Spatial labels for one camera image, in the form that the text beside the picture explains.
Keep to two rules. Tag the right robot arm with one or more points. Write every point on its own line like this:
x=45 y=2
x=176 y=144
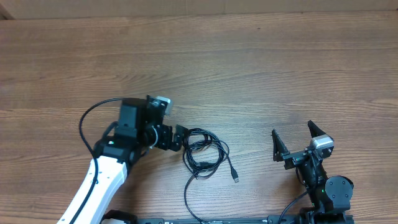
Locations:
x=330 y=196

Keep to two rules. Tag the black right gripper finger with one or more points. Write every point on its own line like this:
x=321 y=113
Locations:
x=279 y=148
x=315 y=131

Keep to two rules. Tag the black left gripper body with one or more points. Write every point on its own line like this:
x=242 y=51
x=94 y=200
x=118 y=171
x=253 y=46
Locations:
x=161 y=140

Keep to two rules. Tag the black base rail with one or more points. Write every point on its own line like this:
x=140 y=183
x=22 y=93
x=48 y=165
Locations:
x=214 y=221

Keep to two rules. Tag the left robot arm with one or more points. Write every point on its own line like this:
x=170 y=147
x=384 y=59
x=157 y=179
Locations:
x=139 y=128

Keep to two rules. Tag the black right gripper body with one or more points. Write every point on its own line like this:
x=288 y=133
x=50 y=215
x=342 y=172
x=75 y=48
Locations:
x=293 y=158

